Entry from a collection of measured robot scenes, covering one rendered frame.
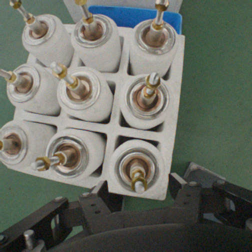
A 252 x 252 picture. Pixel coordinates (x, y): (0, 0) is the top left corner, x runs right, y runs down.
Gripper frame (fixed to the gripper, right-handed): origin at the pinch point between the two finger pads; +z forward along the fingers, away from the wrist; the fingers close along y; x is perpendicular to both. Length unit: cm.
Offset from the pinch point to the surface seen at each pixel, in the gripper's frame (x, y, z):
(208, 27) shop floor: 45, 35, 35
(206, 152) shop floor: -3.1, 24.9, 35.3
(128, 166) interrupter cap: 0.4, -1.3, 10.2
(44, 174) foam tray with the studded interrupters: -1.4, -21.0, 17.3
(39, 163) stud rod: 3.2, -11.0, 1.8
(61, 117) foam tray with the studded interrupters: 11.1, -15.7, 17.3
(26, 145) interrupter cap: 5.5, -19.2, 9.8
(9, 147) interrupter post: 5.5, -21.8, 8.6
